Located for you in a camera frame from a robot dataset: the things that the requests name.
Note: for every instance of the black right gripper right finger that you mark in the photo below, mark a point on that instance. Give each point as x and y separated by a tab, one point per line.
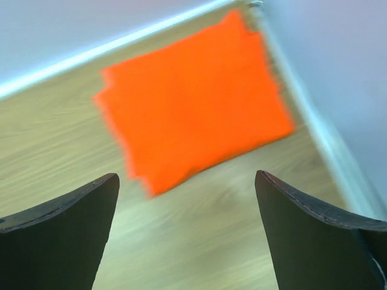
316	245

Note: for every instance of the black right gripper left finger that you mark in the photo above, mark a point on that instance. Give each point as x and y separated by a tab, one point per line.
59	244

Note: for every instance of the orange t shirt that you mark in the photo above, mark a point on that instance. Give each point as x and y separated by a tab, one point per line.
193	104

